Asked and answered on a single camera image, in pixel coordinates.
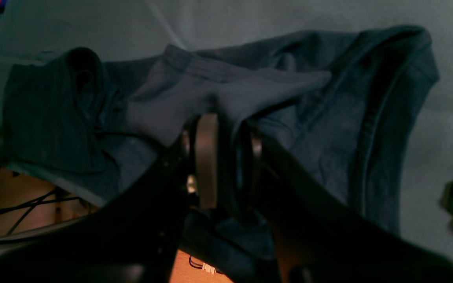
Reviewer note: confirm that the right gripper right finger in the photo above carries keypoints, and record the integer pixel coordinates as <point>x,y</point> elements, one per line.
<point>318,239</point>

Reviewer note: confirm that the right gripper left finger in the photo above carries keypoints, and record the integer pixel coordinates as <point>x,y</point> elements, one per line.
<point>134,239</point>

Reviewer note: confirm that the dark blue T-shirt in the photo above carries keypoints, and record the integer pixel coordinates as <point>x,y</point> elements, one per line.
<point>342,104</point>

